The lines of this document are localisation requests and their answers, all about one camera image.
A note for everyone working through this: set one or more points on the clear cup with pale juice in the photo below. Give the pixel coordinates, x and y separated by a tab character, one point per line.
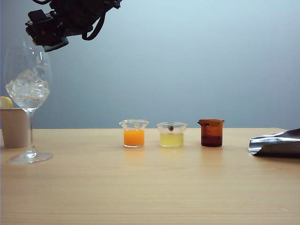
171	139

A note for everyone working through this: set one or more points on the silver foil bag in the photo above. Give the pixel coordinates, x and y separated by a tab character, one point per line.
276	145

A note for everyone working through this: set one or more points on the clear cup with orange juice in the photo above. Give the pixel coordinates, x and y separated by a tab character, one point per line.
134	138

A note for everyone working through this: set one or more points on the beige paper cup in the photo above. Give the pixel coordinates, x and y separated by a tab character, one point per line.
14	129

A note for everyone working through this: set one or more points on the yellow lemon slice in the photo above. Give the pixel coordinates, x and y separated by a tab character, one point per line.
5	102

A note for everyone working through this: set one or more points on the clear wine glass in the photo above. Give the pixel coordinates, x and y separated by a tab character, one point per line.
27	91

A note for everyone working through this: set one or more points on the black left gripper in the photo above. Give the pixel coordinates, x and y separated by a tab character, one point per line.
75	18

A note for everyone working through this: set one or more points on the amber glass measuring cup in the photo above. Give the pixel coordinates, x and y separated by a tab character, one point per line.
211	133

